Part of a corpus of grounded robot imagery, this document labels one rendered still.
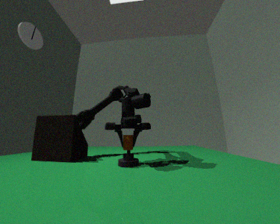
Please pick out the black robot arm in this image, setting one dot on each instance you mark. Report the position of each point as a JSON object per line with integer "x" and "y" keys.
{"x": 134, "y": 100}

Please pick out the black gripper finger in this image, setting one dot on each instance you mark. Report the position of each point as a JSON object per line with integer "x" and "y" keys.
{"x": 120, "y": 136}
{"x": 135, "y": 134}

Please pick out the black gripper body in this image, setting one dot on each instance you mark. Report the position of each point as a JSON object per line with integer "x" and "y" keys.
{"x": 127, "y": 112}

